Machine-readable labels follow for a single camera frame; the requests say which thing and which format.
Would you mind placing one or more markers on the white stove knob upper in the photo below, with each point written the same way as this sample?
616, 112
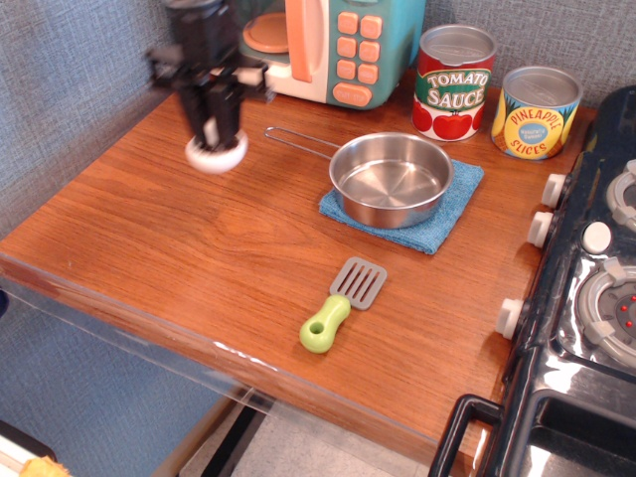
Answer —
552, 190

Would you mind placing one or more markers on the white toy mushroom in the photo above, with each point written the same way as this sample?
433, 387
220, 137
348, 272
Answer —
216, 162

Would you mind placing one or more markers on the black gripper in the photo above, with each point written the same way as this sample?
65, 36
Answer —
205, 43

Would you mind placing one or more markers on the white round stove button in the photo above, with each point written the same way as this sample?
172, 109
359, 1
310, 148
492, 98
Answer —
596, 238

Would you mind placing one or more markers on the white stove knob middle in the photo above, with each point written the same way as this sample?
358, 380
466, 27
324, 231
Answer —
539, 228

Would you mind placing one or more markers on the white stove knob lower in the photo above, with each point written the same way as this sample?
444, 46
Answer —
508, 317

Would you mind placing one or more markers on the green handled grey spatula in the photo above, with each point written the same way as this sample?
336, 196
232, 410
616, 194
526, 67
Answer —
356, 286

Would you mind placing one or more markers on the white stove knob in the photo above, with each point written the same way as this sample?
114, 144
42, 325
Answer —
552, 190
539, 228
508, 317

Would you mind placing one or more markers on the tomato sauce can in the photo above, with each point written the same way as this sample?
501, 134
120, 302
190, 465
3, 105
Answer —
454, 69

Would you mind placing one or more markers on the steel pan with wire handle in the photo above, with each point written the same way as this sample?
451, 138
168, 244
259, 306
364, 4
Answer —
383, 180

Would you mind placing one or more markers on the black toy stove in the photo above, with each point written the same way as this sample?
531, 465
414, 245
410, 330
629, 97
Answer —
569, 385

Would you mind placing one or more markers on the toy microwave teal and orange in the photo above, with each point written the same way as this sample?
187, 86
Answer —
344, 53

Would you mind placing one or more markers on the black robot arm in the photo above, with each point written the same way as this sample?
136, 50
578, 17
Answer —
210, 83

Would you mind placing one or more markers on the orange object bottom left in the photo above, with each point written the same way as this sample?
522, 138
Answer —
35, 467

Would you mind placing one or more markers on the blue cloth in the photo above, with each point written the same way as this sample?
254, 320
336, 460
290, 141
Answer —
428, 236

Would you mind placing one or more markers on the pineapple slices can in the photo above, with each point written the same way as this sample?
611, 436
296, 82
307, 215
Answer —
536, 110

